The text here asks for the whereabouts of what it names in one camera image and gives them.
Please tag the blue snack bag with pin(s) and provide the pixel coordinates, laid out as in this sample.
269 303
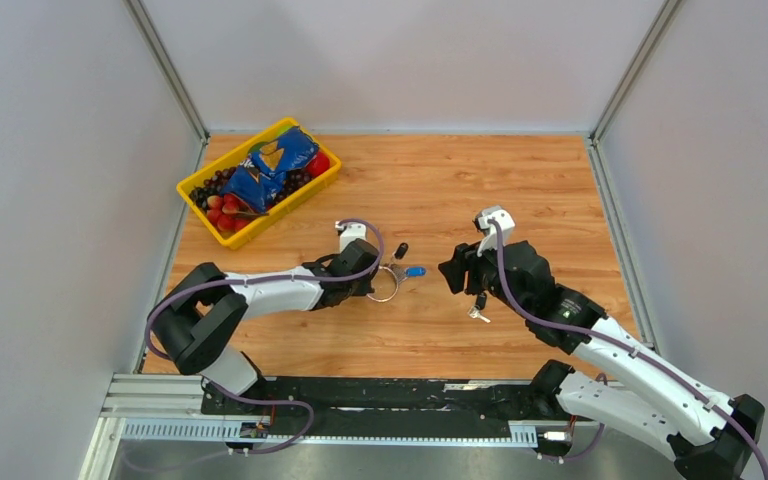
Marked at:
292 149

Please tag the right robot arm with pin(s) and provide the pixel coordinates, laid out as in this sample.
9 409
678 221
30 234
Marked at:
622 358

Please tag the yellow plastic bin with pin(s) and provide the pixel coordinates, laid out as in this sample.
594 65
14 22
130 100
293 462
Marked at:
258 223

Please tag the red apple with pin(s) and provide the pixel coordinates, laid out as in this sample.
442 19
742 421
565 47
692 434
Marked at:
318 165

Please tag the key with black tag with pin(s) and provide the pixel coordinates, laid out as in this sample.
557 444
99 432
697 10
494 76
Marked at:
476 311

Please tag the aluminium frame rail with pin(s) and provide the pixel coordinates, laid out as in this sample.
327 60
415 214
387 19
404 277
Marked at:
166 407

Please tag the key with blue tag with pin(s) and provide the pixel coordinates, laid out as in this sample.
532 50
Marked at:
415 271

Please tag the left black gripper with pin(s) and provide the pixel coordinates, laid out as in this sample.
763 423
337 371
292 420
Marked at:
365 288

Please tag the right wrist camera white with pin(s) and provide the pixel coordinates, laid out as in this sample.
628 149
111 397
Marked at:
496 224

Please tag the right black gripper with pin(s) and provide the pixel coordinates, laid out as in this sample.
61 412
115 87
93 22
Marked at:
465 260

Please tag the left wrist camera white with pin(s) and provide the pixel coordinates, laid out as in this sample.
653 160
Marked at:
348 232

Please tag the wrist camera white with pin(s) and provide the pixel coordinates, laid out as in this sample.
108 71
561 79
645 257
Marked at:
496 224
348 232

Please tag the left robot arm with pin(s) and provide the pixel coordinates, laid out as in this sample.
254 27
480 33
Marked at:
195 322

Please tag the large metal keyring with keys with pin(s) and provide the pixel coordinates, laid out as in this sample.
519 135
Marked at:
395 270

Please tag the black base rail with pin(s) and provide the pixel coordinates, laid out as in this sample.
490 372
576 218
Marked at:
390 407

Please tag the red strawberries cluster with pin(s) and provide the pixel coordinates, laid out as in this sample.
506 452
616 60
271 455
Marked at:
227 213

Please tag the dark grape bunch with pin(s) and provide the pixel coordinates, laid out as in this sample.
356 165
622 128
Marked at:
258 199

